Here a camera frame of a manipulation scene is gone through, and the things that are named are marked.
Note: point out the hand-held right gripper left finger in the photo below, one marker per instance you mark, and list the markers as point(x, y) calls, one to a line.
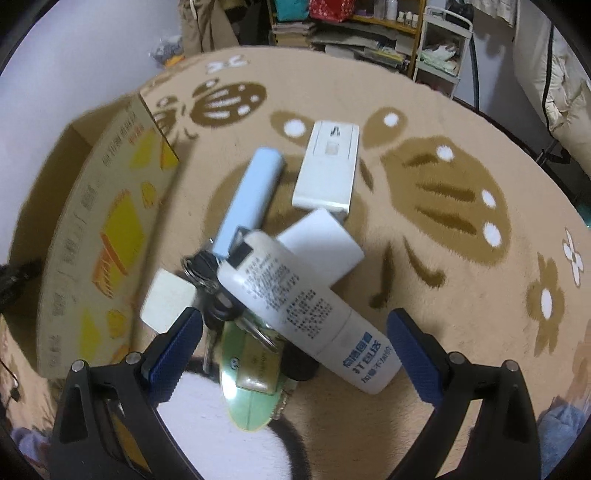
point(178, 350)

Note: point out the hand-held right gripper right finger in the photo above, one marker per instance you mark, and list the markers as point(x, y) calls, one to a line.
point(411, 355)

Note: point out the key bunch with black fob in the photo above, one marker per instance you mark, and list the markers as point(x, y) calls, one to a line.
point(203, 272)

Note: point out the printed cardboard box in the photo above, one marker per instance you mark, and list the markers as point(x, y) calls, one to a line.
point(115, 207)

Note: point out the white printed bottle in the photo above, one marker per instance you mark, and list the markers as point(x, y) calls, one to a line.
point(295, 304)

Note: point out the beige printed blanket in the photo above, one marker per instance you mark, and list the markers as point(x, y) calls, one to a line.
point(461, 323)

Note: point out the white flat box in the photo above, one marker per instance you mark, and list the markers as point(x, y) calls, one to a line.
point(323, 244)

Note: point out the blue fuzzy cloth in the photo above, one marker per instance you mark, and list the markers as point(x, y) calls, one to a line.
point(561, 434)
point(30, 450)

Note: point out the light blue power bank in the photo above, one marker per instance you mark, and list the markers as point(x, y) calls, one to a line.
point(249, 194)

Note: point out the white rectangular device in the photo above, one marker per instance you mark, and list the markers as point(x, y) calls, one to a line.
point(325, 170)

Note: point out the colourful toy pile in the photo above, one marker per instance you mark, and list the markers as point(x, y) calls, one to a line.
point(166, 53)

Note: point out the white trolley cart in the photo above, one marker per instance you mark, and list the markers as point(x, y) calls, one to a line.
point(443, 50)

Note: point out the cream quilted duvet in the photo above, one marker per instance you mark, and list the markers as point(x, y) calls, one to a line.
point(563, 83)

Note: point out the stack of books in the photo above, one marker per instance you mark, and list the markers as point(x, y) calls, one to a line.
point(341, 44)

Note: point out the wooden bookshelf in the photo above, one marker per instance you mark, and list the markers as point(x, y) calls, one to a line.
point(406, 32)

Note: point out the beige hanging coat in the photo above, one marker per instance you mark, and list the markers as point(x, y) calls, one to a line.
point(207, 23)

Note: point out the group of small bottles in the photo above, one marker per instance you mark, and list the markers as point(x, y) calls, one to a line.
point(397, 11)

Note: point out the red gift bag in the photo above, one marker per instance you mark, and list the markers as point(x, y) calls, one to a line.
point(330, 9)

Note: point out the teal storage container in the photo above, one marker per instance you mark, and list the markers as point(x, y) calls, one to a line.
point(291, 9)

